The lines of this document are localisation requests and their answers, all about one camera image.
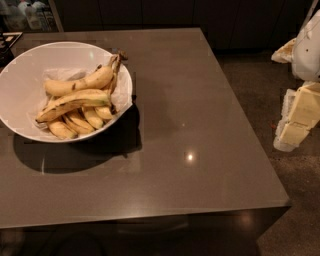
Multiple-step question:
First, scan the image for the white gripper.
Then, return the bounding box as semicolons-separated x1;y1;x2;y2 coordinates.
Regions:
271;10;320;152

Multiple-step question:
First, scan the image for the short banana at right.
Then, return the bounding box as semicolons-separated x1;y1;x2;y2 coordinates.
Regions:
95;106;114;120

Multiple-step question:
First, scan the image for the small banana lower right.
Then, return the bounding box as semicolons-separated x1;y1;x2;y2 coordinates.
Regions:
82;107;104;129

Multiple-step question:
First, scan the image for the small banana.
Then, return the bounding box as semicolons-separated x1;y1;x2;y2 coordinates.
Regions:
47;119;77;139
82;107;104;129
63;110;95;135

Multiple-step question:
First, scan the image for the long spotted yellow banana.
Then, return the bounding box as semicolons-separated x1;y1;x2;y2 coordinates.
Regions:
35;89;111;123

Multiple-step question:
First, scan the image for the small banana lower middle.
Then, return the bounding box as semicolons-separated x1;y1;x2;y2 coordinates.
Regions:
63;110;95;135

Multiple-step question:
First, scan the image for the small banana lower left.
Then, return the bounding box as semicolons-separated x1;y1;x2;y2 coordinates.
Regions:
47;119;77;139

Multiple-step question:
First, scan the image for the white bowl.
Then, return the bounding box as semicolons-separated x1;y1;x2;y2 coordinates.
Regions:
0;42;132;143

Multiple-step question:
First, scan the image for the shelf with bottles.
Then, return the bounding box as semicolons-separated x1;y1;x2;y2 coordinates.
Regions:
0;0;63;32

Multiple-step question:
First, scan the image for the dark stovetop corner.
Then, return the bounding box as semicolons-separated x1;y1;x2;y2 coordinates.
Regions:
0;32;22;67

